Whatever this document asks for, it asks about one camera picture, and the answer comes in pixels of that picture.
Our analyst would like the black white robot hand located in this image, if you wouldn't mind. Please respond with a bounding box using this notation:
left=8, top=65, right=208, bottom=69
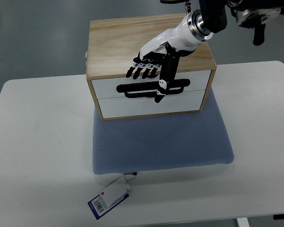
left=126, top=10, right=200, bottom=103

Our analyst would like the white top drawer black handle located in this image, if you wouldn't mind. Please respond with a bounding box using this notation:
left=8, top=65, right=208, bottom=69
left=92, top=70, right=211, bottom=99

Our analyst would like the wooden drawer cabinet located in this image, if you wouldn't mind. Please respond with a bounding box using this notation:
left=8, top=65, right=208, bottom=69
left=86, top=11, right=217, bottom=121

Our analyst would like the white bottom drawer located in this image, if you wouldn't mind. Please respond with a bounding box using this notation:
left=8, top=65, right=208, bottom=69
left=98, top=90, right=205, bottom=118

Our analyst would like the white hinge on cabinet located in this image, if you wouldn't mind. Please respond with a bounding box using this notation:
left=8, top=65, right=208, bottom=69
left=85, top=51, right=88, bottom=69

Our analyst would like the blue mesh cushion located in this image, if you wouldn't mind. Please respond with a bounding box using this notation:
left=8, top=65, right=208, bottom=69
left=92, top=92, right=234, bottom=175

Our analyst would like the white blue price tag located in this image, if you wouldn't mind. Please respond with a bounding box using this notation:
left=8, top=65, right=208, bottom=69
left=88, top=176, right=131, bottom=220

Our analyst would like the white table leg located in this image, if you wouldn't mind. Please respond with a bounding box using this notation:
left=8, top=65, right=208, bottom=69
left=236, top=218, right=250, bottom=227

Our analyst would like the black table control panel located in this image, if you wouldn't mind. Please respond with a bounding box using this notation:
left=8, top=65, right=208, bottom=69
left=273, top=214, right=284, bottom=220

